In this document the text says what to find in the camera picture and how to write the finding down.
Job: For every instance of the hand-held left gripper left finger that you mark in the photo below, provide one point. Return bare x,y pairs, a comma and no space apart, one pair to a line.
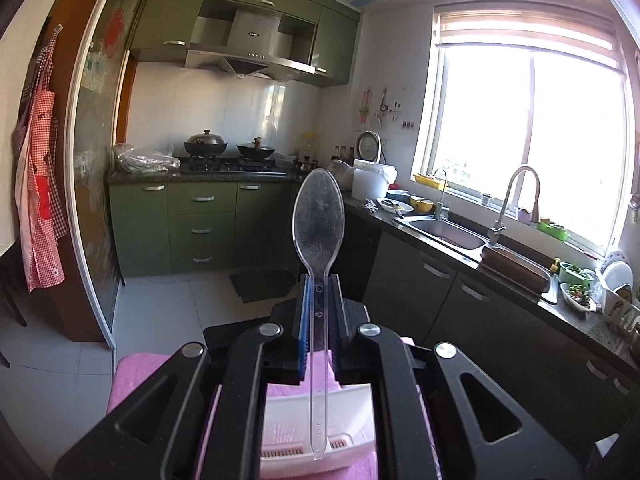
304,340

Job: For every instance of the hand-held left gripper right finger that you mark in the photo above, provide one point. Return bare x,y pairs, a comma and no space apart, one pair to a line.
338,340

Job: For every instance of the white plastic utensil holder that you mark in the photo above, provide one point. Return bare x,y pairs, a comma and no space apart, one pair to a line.
287,420

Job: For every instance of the clear plastic spoon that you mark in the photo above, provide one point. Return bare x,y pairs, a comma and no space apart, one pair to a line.
318,215

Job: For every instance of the dark floor mat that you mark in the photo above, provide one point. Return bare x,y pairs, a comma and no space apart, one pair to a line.
260,285

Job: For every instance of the dark lower cabinets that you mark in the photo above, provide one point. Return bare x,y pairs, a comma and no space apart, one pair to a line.
415,285

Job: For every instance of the steel sink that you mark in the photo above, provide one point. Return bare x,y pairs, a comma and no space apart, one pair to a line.
445,232

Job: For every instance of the yellow bowl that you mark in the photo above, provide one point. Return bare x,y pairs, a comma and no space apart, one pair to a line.
422,205

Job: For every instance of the white plastic bucket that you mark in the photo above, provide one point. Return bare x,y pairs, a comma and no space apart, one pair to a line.
370,182

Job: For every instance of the small steel faucet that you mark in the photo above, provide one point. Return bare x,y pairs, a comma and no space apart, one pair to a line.
440,210

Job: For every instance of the clear plastic bag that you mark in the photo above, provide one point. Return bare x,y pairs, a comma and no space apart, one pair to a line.
342,172

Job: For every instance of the small dark pot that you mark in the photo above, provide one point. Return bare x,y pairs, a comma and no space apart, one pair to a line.
306,165

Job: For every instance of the yellow windowsill tray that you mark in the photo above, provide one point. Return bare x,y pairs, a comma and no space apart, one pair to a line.
427,179

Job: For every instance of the tall steel faucet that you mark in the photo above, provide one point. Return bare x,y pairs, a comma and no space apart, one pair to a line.
496,234

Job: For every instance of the wooden cutting board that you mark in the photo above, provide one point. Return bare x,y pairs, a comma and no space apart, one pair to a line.
515,267

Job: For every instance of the black gas stove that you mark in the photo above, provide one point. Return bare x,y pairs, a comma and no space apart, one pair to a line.
225,166

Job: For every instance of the white rice cooker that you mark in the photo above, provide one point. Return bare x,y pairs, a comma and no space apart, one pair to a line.
367,146

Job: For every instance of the green lower cabinets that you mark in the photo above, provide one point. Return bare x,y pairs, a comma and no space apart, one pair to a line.
140,230

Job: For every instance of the green cabinets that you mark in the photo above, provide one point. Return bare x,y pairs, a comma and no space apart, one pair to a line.
140,230
180,10

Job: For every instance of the black lidded wok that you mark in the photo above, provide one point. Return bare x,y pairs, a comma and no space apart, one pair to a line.
205,145

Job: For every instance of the plastic bag of vegetables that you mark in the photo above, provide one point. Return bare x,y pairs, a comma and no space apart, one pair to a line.
145,160

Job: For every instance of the green windowsill container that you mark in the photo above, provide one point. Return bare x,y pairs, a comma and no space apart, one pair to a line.
554,231

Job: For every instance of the white oval dish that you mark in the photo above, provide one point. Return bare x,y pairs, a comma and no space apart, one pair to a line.
577,297

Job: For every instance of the green bowl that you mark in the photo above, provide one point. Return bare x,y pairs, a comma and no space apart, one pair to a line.
575,275

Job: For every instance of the kitchen window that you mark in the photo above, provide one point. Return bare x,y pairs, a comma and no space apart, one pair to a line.
480,125

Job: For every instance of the dish rack with plates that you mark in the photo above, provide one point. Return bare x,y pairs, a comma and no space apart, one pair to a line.
620,305

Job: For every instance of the sliding glass door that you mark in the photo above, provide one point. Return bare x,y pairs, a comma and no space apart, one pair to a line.
100,110

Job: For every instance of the steel range hood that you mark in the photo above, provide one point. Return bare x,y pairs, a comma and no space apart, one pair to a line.
255,30

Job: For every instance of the red checkered apron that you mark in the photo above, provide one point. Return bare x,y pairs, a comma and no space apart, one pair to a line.
42,160

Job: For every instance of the green upper cabinets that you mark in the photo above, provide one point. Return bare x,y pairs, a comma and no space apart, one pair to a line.
180,10

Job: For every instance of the beige roller blind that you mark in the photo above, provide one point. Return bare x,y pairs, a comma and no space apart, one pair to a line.
520,22

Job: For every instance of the wall hooks with utensils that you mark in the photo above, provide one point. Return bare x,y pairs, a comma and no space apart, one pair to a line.
382,107

